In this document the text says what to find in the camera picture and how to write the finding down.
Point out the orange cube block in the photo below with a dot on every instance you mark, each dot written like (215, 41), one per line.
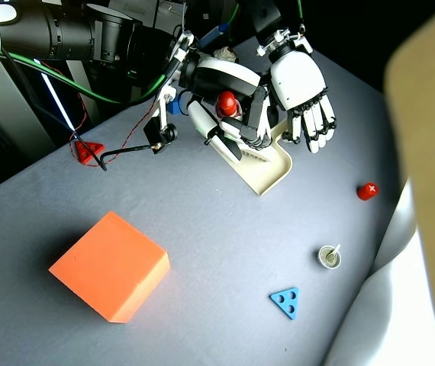
(107, 263)

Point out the small white cup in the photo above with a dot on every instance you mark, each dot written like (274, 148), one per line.
(326, 263)

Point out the tan blurred panel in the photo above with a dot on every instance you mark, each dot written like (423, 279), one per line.
(431, 114)

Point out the grey table cloth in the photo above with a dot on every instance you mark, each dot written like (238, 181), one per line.
(221, 248)

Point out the blue triangle block with holes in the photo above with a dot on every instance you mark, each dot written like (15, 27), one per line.
(287, 301)

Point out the toy cupcake with white frosting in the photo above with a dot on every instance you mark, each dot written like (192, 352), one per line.
(227, 52)

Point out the red cylinder block with cross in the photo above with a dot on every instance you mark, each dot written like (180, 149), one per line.
(366, 191)

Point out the blue hexagonal block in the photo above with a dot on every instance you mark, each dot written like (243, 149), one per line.
(172, 107)

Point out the cream plastic dustpan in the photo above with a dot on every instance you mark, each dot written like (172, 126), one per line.
(267, 175)

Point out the small white spoon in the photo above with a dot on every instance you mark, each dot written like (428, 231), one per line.
(335, 251)

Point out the white rounded shell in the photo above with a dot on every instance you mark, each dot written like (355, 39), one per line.
(393, 305)

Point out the red triangle block with holes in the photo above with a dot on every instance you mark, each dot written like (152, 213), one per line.
(84, 152)

